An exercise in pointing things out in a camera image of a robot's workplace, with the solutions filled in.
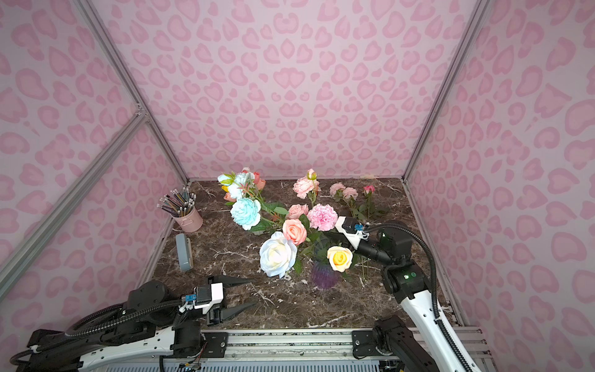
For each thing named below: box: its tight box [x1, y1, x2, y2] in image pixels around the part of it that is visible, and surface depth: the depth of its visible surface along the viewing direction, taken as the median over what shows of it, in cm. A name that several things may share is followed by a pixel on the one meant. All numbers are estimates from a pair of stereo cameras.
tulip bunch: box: [216, 166, 267, 204], surface depth 54 cm
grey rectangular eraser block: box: [175, 233, 194, 272], surface depth 92 cm
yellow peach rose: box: [326, 245, 354, 273], surface depth 47 cm
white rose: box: [259, 231, 298, 279], surface depth 49 cm
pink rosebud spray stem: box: [292, 168, 321, 207], surface depth 65 cm
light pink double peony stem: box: [287, 203, 310, 220], surface depth 63 cm
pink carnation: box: [306, 203, 339, 232], surface depth 58 cm
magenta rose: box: [362, 184, 387, 221], surface depth 109 cm
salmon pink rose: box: [282, 218, 308, 246], surface depth 51 cm
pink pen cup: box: [171, 206, 203, 233], surface depth 97 cm
